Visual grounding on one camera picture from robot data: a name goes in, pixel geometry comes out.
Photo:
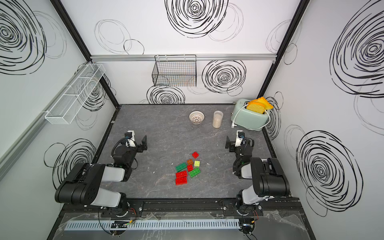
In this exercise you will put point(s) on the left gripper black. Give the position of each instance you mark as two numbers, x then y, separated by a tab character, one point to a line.
144	146

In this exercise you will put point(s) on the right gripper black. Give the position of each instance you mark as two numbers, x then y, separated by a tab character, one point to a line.
232	149

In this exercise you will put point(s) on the small red lego brick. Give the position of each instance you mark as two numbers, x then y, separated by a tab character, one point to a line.
195	155

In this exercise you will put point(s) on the green lego brick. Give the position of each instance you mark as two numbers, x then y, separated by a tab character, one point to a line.
194	172
181	167

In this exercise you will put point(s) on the red long lego brick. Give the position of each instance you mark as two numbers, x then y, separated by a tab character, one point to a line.
182	174

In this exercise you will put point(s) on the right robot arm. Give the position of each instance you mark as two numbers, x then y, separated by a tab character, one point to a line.
268	178

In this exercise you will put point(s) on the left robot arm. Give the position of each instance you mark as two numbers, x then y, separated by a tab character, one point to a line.
82	186

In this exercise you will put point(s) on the red large lego brick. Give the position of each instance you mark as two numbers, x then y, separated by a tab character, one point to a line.
181	181

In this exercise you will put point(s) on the translucent plastic cup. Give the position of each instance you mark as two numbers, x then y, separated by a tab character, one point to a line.
217	119

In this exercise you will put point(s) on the mint green toaster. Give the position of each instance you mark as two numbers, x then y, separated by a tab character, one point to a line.
247	119

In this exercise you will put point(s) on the white perforated bowl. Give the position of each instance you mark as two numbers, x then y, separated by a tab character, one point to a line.
196	117

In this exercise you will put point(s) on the small red brick centre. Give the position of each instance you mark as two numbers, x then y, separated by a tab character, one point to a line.
190	168

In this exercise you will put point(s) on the yellow toast slice front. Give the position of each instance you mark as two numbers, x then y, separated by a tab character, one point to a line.
256	107

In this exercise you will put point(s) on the yellow toast slice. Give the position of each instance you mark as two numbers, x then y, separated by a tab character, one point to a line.
266	104
256	107

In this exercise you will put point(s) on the yellow toast slice back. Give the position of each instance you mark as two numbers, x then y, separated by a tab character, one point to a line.
266	104

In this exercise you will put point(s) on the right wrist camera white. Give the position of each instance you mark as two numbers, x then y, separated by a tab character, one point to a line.
240	135

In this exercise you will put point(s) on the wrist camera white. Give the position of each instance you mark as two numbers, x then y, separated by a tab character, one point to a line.
130	139
240	135

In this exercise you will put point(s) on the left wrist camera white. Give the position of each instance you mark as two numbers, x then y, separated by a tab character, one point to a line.
130	139

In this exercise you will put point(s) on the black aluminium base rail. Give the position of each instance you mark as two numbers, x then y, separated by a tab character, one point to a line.
227	207

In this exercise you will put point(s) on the black wire basket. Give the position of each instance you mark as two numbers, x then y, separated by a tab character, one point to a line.
175	70

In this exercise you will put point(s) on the grey slotted cable duct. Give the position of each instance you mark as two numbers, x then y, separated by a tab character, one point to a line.
205	224

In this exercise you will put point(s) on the white wire shelf basket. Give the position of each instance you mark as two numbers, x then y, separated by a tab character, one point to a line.
83	92

